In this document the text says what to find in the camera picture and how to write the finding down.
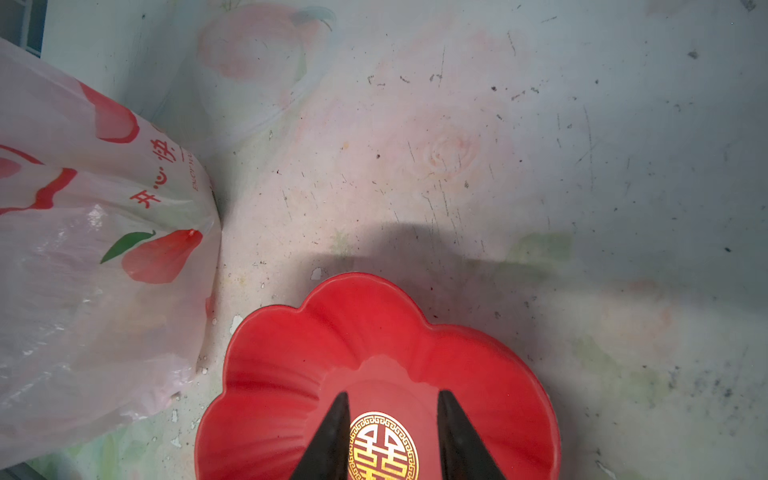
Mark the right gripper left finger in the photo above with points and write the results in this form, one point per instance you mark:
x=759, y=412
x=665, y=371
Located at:
x=326, y=456

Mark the red flower-shaped plate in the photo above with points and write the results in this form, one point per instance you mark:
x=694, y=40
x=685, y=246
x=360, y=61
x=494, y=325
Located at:
x=361, y=335

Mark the pink plastic bag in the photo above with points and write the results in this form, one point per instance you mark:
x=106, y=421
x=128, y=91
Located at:
x=110, y=238

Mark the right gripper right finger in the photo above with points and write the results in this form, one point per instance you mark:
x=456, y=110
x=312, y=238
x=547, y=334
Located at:
x=463, y=455

